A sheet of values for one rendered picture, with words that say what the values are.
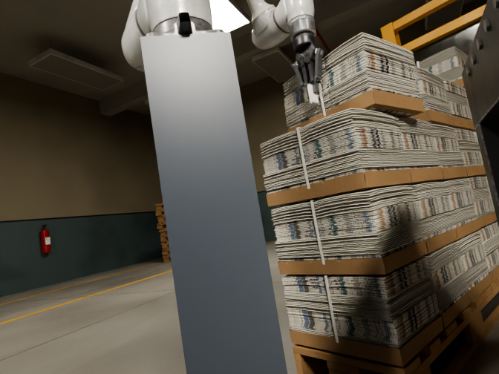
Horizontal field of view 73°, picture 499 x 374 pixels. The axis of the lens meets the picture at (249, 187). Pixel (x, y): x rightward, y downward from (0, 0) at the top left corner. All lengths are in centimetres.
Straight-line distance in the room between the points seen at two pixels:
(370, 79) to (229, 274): 71
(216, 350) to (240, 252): 20
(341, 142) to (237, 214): 40
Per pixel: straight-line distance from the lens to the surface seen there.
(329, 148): 101
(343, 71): 117
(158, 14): 92
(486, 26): 59
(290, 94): 133
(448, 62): 216
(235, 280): 73
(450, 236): 142
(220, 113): 76
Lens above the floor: 56
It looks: 6 degrees up
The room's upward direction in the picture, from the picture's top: 9 degrees counter-clockwise
